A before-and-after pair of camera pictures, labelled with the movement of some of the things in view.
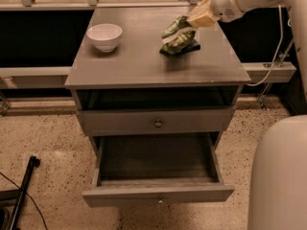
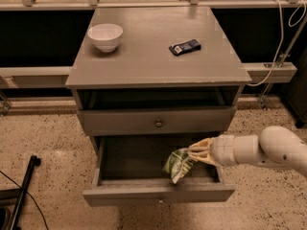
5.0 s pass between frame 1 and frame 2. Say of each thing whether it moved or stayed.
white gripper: moved
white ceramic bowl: stayed
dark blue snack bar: stayed
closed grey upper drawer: stayed
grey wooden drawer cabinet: stayed
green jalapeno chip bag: moved
